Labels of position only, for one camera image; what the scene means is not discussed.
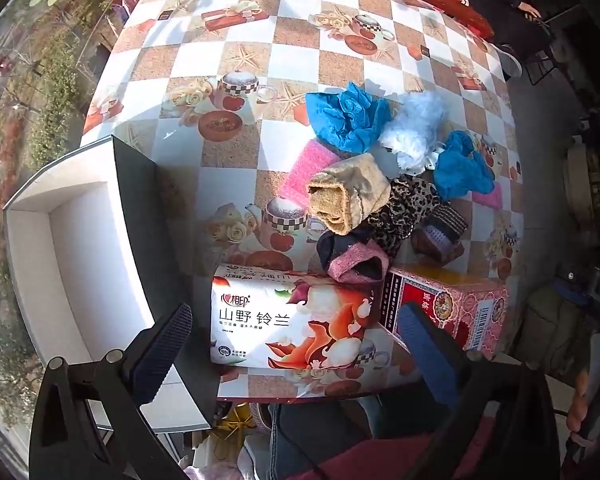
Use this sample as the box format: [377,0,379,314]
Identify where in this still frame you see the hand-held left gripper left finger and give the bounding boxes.
[28,302,193,480]

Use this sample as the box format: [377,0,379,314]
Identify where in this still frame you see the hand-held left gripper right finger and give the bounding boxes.
[396,301,561,480]

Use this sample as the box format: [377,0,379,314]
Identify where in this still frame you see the white cardboard box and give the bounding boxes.
[2,135,221,433]

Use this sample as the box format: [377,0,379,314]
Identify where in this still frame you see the beige towel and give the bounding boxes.
[306,153,392,236]

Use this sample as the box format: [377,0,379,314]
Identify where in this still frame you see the blue disposable glove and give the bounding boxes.
[305,81,393,153]
[434,130,496,201]

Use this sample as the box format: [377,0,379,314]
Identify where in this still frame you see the pink foam sponge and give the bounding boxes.
[279,139,348,203]
[471,182,503,208]

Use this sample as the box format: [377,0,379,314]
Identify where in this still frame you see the person's right hand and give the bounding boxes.
[566,367,600,435]

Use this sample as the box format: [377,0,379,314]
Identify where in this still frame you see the red patterned carton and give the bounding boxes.
[380,265,510,358]

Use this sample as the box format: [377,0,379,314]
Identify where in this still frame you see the floral tissue pack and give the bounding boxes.
[210,262,393,373]

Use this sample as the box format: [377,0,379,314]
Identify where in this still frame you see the dark and pink sock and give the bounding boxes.
[316,227,392,285]

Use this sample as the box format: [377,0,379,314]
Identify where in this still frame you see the person's blue jeans leg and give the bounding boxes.
[267,395,381,480]

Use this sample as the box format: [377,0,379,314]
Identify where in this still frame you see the leopard print cloth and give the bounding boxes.
[367,175,443,258]

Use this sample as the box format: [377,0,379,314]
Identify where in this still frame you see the white fluffy scrunchie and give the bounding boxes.
[379,91,448,171]

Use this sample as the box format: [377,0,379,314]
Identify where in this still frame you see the black metal chair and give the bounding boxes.
[522,5,581,86]

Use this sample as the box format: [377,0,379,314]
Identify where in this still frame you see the checkered printed tablecloth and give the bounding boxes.
[82,0,526,401]

